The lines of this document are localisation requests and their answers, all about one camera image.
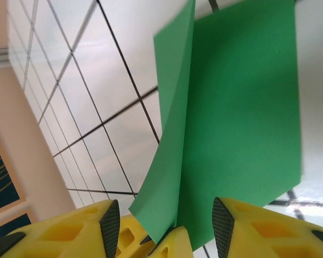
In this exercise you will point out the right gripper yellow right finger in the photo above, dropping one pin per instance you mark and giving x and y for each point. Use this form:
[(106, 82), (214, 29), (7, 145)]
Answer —
[(272, 236)]

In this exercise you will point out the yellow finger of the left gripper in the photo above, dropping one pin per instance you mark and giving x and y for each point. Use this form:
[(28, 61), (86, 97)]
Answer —
[(127, 239), (172, 247)]

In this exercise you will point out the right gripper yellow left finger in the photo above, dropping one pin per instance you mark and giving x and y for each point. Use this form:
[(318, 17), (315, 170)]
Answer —
[(56, 236)]

